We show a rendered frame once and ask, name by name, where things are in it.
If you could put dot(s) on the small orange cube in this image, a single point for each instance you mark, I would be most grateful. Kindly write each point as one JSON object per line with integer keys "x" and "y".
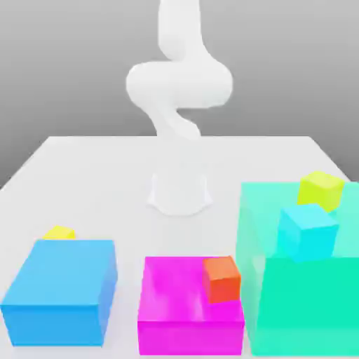
{"x": 223, "y": 280}

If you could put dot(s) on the large teal box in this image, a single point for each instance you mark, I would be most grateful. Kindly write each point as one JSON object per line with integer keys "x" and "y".
{"x": 308, "y": 303}

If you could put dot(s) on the small cyan cube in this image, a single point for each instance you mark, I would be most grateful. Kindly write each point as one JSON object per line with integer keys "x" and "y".
{"x": 307, "y": 232}

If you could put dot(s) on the small lime cube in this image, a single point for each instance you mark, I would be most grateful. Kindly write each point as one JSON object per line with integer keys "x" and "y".
{"x": 321, "y": 189}

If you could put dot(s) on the large magenta box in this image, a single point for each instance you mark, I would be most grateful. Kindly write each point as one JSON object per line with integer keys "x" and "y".
{"x": 174, "y": 303}

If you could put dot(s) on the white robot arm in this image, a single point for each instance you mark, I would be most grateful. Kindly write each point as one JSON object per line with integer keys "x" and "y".
{"x": 179, "y": 84}

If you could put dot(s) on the large blue box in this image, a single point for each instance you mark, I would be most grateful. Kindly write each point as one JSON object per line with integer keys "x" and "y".
{"x": 59, "y": 286}

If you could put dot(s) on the small yellow cube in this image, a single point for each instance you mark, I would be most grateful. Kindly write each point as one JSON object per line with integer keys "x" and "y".
{"x": 60, "y": 232}

